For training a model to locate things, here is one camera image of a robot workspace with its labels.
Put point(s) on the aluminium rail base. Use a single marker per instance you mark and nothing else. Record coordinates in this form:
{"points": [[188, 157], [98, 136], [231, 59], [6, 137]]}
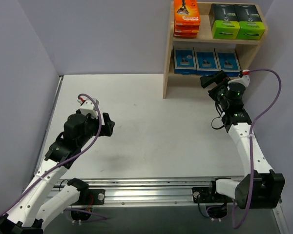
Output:
{"points": [[180, 191]]}

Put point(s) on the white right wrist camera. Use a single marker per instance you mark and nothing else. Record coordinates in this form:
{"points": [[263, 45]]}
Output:
{"points": [[243, 78]]}

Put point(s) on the wooden shelf unit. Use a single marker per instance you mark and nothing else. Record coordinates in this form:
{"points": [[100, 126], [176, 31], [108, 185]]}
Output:
{"points": [[246, 50]]}

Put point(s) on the orange styler box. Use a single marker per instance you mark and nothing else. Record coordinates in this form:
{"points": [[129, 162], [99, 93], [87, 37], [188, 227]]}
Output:
{"points": [[185, 35], [186, 12]]}

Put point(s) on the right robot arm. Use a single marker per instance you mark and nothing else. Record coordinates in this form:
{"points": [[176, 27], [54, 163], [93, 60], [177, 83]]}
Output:
{"points": [[246, 156]]}

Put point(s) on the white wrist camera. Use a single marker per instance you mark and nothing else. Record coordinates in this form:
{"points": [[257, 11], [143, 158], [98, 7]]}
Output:
{"points": [[243, 78], [88, 107]]}

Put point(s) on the Harry's razor box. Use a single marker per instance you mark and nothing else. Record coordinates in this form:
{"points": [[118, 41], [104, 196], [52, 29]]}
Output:
{"points": [[228, 61], [206, 61], [184, 61]]}

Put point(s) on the orange styler box back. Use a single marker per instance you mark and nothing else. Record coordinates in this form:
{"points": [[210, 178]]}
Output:
{"points": [[186, 12]]}

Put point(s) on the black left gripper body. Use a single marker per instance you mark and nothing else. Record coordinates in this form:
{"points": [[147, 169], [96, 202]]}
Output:
{"points": [[106, 124]]}

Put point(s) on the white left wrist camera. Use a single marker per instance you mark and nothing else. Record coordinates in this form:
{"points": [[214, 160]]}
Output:
{"points": [[88, 107]]}

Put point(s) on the black green GilletteLabs box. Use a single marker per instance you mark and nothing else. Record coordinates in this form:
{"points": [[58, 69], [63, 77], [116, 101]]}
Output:
{"points": [[251, 24], [223, 21]]}

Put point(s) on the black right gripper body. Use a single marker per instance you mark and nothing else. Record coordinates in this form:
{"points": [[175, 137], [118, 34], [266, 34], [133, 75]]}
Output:
{"points": [[215, 86]]}

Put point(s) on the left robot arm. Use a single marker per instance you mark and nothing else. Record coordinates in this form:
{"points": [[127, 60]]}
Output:
{"points": [[33, 212]]}

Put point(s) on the orange Gillette Fusion5 box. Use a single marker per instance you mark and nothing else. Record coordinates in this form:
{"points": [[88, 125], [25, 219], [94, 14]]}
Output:
{"points": [[186, 29]]}

